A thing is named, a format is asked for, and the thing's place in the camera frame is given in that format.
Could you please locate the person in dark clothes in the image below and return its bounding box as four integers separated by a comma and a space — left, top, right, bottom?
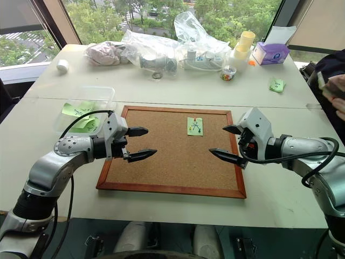
307, 48, 345, 142

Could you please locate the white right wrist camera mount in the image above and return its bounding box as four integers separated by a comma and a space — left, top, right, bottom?
236, 107, 274, 160

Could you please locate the white tape roll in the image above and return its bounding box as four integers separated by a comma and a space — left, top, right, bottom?
56, 59, 70, 73

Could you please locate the wood framed cork board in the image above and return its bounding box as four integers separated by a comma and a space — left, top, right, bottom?
96, 105, 247, 200

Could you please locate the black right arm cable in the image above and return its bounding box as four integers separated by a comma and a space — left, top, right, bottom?
239, 137, 340, 188

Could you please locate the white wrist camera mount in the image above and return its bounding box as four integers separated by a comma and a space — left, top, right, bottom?
236, 107, 274, 160
103, 111, 129, 161

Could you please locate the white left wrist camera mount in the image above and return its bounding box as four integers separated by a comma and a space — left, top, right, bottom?
103, 111, 129, 161

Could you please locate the black bag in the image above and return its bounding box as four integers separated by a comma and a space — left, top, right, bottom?
299, 61, 316, 82

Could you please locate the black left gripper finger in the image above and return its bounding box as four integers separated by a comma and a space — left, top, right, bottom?
128, 148, 158, 163
126, 126, 149, 138

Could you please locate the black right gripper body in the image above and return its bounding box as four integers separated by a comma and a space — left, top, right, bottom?
237, 129, 257, 169

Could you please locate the clear plastic container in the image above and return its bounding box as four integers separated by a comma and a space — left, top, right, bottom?
53, 86, 118, 136

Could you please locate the pale yellow cup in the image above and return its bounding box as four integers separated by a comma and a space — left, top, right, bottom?
233, 44, 250, 60
239, 30, 256, 49

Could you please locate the purple tissue box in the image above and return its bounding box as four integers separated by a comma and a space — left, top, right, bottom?
251, 41, 291, 66

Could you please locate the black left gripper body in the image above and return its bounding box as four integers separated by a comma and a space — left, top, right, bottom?
111, 128, 133, 162

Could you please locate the plastic bag with pink cloth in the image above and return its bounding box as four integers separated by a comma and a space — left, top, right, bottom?
84, 40, 130, 66

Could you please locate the clear bag with grey parts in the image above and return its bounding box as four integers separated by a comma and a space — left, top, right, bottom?
121, 29, 179, 76

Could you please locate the green sticky note stack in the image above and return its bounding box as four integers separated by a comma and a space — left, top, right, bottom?
268, 77, 286, 93

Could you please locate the black lower arm cable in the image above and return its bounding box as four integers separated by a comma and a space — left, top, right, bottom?
49, 174, 75, 259

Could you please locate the white rounded shape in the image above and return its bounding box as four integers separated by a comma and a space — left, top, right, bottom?
192, 224, 225, 259
112, 221, 148, 255

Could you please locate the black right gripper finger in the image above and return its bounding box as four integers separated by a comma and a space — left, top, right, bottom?
209, 148, 240, 166
222, 124, 244, 135

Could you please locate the large clear plastic bag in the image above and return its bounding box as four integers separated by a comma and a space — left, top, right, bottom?
173, 11, 233, 71

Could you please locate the white power strip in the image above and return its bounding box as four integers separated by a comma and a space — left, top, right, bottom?
183, 47, 226, 72

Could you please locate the small colourful cup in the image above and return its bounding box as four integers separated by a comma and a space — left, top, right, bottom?
220, 65, 237, 82

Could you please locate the metal latch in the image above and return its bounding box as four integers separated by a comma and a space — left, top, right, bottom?
84, 234, 105, 255
235, 237, 257, 256

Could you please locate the person's hand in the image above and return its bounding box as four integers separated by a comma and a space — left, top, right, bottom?
326, 74, 345, 94
333, 98, 345, 121

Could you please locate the dark window frame post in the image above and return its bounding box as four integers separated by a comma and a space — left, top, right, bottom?
29, 0, 82, 51
265, 0, 302, 42

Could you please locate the white paper sheet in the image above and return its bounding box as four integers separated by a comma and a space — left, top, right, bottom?
265, 25, 298, 46

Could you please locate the green sticky note with scribble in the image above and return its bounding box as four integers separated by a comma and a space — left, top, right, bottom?
187, 116, 204, 137

